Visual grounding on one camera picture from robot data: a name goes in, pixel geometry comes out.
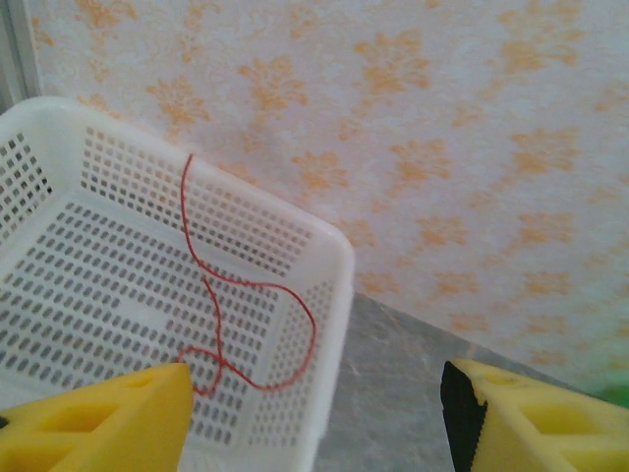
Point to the green perforated plastic basket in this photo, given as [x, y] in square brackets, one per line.
[616, 395]

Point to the white perforated plastic basket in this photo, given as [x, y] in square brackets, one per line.
[334, 295]

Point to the aluminium frame post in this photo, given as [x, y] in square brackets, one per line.
[19, 49]

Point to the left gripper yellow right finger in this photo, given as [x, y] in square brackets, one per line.
[540, 432]

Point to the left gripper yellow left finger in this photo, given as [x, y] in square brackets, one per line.
[98, 428]

